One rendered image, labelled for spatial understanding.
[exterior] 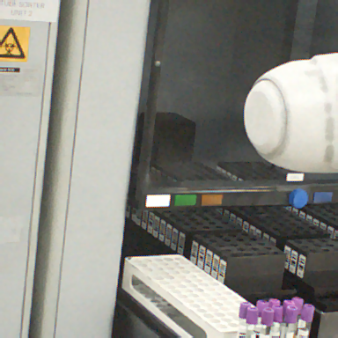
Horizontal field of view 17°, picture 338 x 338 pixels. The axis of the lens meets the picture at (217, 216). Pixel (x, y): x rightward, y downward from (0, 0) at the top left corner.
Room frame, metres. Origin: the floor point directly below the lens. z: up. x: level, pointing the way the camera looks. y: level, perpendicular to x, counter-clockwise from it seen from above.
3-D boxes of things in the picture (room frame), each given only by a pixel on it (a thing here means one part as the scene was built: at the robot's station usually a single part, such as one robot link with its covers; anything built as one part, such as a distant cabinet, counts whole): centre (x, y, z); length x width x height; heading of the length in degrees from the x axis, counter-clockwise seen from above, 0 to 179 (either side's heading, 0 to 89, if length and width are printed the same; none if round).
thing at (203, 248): (1.74, -0.03, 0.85); 0.12 x 0.02 x 0.06; 123
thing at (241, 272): (1.69, -0.07, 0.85); 0.12 x 0.02 x 0.06; 123
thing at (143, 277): (1.53, 0.01, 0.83); 0.30 x 0.10 x 0.06; 32
